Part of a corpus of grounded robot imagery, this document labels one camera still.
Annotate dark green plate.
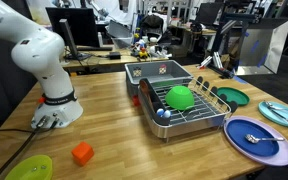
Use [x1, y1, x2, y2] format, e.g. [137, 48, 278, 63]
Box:
[216, 86, 251, 107]

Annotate long metal spoon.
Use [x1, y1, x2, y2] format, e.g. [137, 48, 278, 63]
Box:
[244, 133, 286, 145]

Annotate light blue plate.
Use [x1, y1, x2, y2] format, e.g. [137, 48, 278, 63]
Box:
[257, 100, 288, 128]

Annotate short metal spoon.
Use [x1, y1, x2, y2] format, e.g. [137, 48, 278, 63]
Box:
[263, 101, 288, 113]

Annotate dark grey utensil holder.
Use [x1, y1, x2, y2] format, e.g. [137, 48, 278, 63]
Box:
[138, 77, 173, 127]

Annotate small red object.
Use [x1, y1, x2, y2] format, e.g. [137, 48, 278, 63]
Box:
[132, 94, 141, 108]

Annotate grey plastic bin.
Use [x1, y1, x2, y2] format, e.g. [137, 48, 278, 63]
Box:
[124, 59, 194, 98]

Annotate green plastic bowl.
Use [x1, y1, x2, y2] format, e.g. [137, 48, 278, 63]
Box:
[164, 85, 196, 111]

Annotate yellow toy figure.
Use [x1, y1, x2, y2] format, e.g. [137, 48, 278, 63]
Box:
[137, 46, 150, 61]

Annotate black power brick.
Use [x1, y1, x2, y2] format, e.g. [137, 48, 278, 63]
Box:
[108, 51, 122, 60]

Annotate wooden background desk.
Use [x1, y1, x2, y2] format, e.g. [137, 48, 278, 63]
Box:
[60, 45, 170, 73]

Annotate black tool on table edge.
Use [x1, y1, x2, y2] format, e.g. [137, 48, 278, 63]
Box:
[209, 63, 236, 80]

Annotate orange cube block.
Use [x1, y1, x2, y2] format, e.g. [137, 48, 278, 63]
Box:
[71, 141, 95, 167]

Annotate black computer monitor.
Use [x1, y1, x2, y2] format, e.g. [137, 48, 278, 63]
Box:
[45, 7, 101, 48]

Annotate black monitor stand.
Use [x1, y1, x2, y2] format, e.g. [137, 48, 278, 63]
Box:
[58, 18, 92, 62]

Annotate blue tape strip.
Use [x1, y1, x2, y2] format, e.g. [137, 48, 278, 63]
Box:
[232, 75, 249, 85]

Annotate black background monitor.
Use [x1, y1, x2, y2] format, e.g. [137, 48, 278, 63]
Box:
[195, 2, 225, 26]

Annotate silver metal panel box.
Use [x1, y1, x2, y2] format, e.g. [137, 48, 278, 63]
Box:
[235, 18, 288, 76]

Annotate lime green bowl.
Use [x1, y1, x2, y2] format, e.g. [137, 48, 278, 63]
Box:
[4, 154, 54, 180]

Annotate blue lavender bowl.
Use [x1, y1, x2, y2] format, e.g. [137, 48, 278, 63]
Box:
[223, 115, 288, 167]

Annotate steel wire dish rack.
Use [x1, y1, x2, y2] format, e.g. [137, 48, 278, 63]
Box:
[137, 76, 239, 141]

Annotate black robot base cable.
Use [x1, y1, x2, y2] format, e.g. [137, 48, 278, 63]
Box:
[0, 117, 60, 180]

